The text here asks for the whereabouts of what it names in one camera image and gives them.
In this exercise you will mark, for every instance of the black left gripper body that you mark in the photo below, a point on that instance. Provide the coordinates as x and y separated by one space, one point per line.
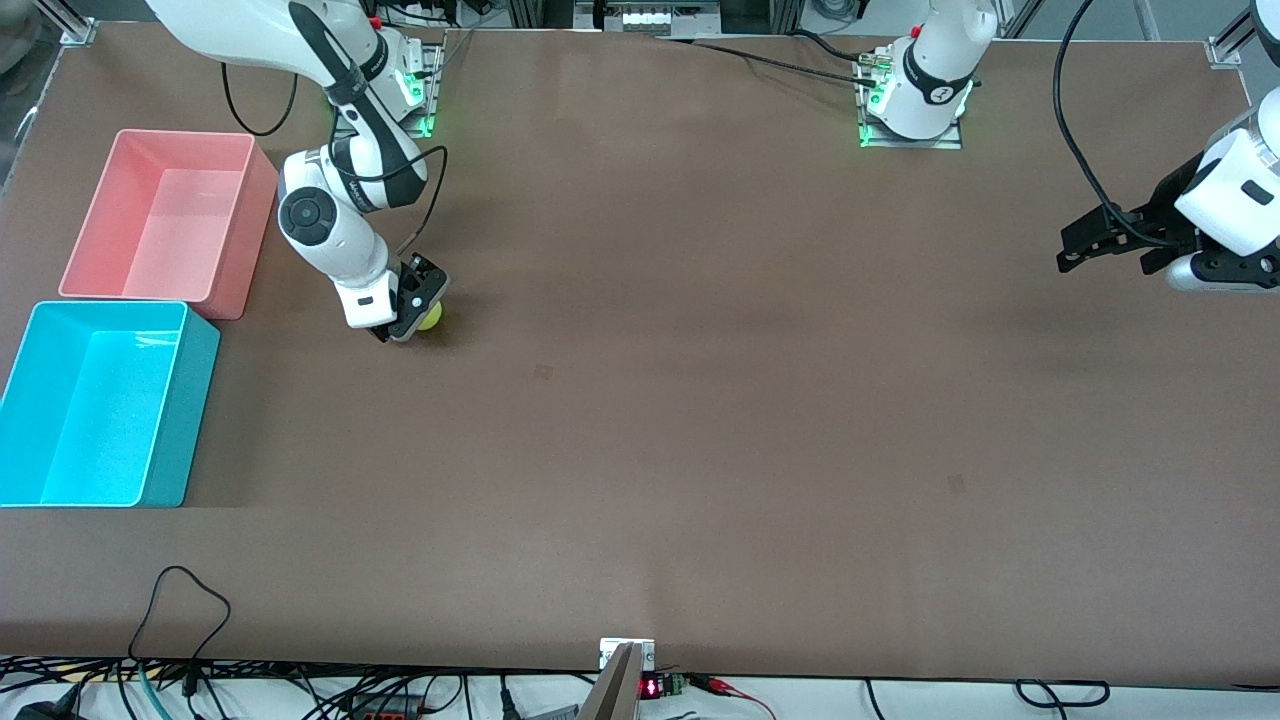
1166 208

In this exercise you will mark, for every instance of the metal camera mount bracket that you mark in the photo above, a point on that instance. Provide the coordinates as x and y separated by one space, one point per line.
622 680

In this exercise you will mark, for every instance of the blue plastic bin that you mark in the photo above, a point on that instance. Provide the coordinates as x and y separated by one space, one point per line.
100 420

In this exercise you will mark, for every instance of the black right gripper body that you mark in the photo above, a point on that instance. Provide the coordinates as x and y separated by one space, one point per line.
416 275

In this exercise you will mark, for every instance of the pink plastic bin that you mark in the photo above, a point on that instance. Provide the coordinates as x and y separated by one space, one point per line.
170 210

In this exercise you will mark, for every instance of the aluminium frame corner bracket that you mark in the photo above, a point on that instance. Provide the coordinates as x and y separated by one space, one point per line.
1225 48

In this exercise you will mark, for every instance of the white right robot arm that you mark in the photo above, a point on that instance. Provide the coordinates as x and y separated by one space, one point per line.
330 230

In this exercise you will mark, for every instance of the lit control box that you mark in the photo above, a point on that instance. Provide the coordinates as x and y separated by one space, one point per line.
650 18

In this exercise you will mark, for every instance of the yellow-green tennis ball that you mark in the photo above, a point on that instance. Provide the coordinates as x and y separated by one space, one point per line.
432 318

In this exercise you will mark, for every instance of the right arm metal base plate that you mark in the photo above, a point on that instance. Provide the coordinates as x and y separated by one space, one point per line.
433 90

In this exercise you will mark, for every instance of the red digit display module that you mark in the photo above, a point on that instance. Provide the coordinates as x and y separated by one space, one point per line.
655 687

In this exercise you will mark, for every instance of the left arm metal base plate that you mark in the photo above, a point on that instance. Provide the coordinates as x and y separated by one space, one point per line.
910 143

